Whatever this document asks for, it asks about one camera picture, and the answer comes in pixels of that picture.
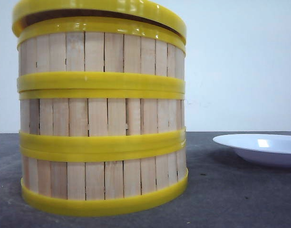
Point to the woven bamboo steamer lid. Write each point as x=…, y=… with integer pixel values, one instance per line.
x=28, y=12

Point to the white plate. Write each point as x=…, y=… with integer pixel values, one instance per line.
x=264, y=149

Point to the bamboo steamer basket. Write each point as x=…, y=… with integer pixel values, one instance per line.
x=98, y=57
x=104, y=207
x=87, y=129

